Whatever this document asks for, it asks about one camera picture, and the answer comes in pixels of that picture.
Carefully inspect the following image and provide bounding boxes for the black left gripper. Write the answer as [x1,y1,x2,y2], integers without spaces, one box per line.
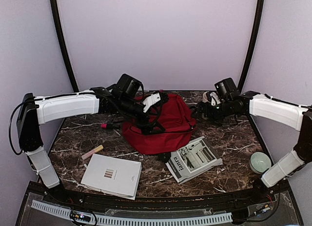
[118,96,166,135]

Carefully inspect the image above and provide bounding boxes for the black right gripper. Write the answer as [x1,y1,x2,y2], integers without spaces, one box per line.
[191,99,234,127]

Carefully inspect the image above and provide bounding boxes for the red backpack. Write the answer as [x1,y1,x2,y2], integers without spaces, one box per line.
[122,93,196,155]

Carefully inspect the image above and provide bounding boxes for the grey black and white magazine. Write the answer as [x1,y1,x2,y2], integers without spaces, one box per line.
[166,136,223,184]

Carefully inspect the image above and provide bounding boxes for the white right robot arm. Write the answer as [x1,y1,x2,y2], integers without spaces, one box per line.
[195,91,312,204]

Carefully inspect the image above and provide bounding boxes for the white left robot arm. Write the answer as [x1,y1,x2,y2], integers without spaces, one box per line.
[11,85,169,205]

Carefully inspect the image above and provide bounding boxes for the white mug with red pattern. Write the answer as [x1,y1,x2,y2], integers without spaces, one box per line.
[202,91,219,106]

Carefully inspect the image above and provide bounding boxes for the pink capped black marker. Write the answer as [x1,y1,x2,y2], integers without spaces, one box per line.
[100,123,120,129]

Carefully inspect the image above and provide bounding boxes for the pink yellow highlighter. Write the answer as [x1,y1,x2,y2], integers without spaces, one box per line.
[81,145,104,160]

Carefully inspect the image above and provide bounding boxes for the white booklet with stripes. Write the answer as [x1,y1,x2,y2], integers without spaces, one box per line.
[81,154,142,200]

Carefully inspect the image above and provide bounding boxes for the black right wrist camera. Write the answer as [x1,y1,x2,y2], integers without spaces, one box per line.
[214,78,240,100]

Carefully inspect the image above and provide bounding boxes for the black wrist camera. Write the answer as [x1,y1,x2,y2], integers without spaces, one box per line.
[214,78,240,100]
[113,73,143,98]

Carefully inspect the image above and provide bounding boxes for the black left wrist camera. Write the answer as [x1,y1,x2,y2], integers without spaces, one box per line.
[113,73,143,98]

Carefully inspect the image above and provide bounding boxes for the black enclosure frame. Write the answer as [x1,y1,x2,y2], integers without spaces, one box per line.
[24,0,293,212]

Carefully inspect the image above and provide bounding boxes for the white slotted cable duct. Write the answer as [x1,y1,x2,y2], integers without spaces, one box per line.
[31,200,233,226]

